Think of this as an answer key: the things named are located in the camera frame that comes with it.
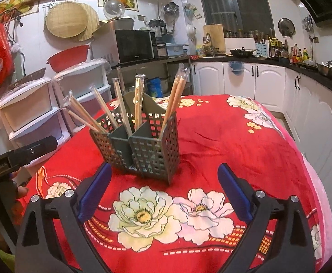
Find round bamboo tray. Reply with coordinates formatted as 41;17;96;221
45;2;88;38

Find chopsticks pair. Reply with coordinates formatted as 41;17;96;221
112;78;132;137
161;63;190;133
135;75;146;130
63;91;107;134

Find white kitchen cabinets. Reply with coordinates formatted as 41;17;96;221
191;58;332;211

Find red plastic basin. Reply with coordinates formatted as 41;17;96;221
47;44;90;73

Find dark kitchen window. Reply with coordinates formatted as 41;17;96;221
201;0;274;33

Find olive plastic utensil basket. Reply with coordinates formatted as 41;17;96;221
90;94;180;184

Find blue canister on shelf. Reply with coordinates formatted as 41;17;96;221
147;77;163;98

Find silver microwave oven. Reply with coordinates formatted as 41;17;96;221
90;30;158;67

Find wooden cutting board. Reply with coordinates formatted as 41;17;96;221
203;24;226;54

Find white plastic drawer tower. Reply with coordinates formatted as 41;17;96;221
0;76;72;168

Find chopsticks basket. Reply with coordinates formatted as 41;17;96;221
62;108;98;131

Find black wok on counter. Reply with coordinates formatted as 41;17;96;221
230;48;255;58

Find hanging pot lid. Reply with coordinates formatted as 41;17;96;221
278;18;296;38

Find red floral tablecloth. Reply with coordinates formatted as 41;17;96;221
25;94;332;272

